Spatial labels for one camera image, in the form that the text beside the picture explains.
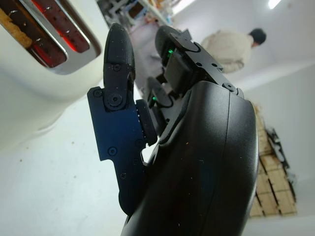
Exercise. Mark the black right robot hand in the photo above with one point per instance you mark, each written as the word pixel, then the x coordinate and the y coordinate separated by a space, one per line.
pixel 197 159

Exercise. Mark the browned toast slice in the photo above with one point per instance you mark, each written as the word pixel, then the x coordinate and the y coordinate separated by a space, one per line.
pixel 14 29

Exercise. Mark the white two-slot toaster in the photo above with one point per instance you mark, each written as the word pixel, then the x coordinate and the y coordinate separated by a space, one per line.
pixel 37 86

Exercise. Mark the wooden crate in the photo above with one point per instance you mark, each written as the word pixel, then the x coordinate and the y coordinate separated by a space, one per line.
pixel 273 177

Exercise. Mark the cluttered storage shelf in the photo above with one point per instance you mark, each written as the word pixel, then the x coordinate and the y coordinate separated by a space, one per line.
pixel 140 11

